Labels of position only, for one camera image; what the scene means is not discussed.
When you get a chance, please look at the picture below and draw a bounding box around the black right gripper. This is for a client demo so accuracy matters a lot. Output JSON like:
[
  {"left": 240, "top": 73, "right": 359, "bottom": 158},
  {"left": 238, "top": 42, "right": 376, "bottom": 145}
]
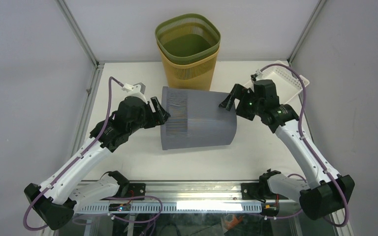
[{"left": 218, "top": 84, "right": 264, "bottom": 121}]

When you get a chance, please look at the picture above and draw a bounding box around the large grey slatted bin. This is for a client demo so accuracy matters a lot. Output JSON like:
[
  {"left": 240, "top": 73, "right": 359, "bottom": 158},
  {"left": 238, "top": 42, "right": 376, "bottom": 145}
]
[{"left": 160, "top": 87, "right": 237, "bottom": 150}]

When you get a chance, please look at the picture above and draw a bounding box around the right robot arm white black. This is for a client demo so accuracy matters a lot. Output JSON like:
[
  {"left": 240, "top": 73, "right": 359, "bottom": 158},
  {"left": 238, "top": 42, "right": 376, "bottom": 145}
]
[{"left": 219, "top": 79, "right": 355, "bottom": 220}]

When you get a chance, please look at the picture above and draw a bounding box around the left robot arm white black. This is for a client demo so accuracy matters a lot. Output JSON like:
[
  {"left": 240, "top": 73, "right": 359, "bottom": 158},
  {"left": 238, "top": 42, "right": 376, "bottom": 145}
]
[{"left": 24, "top": 96, "right": 170, "bottom": 231}]

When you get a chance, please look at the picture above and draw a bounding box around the yellow slatted bin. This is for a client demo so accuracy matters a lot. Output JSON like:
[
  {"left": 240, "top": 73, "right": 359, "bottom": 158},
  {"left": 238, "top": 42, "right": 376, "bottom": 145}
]
[{"left": 158, "top": 40, "right": 219, "bottom": 91}]

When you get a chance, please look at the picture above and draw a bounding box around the green slatted bin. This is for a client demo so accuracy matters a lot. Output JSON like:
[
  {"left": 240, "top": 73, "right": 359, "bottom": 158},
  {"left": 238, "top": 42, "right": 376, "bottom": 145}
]
[{"left": 155, "top": 13, "right": 221, "bottom": 65}]

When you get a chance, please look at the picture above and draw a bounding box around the orange object under table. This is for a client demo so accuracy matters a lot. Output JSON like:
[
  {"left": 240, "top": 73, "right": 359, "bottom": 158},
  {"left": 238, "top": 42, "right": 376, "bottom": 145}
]
[{"left": 223, "top": 214, "right": 244, "bottom": 230}]

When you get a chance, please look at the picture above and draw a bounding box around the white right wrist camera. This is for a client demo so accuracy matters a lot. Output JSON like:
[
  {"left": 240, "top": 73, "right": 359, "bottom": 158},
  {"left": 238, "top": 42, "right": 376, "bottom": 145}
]
[{"left": 251, "top": 69, "right": 263, "bottom": 83}]

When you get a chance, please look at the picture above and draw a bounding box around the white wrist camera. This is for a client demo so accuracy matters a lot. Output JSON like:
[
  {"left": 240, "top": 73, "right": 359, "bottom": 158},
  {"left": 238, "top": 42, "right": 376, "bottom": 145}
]
[
  {"left": 251, "top": 69, "right": 263, "bottom": 83},
  {"left": 122, "top": 83, "right": 148, "bottom": 104}
]

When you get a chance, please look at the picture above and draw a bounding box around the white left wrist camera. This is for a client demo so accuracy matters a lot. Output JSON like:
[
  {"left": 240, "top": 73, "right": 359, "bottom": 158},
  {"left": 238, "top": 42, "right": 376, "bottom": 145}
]
[{"left": 122, "top": 83, "right": 148, "bottom": 104}]

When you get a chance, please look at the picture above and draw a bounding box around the aluminium mounting rail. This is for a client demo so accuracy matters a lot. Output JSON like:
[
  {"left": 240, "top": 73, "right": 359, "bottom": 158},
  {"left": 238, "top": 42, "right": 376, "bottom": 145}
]
[{"left": 49, "top": 180, "right": 317, "bottom": 204}]

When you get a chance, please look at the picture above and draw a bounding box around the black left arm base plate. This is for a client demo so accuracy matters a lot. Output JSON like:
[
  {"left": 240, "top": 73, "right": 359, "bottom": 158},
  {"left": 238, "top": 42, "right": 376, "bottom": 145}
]
[{"left": 112, "top": 182, "right": 146, "bottom": 198}]

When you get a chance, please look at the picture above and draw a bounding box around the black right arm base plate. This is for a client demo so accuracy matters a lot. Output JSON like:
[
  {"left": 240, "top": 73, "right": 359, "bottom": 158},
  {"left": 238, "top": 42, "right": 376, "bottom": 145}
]
[{"left": 241, "top": 182, "right": 266, "bottom": 203}]

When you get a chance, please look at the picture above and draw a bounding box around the white slotted cable duct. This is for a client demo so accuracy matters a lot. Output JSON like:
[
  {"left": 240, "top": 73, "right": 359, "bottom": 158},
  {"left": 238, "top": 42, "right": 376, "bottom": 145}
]
[{"left": 77, "top": 201, "right": 262, "bottom": 214}]

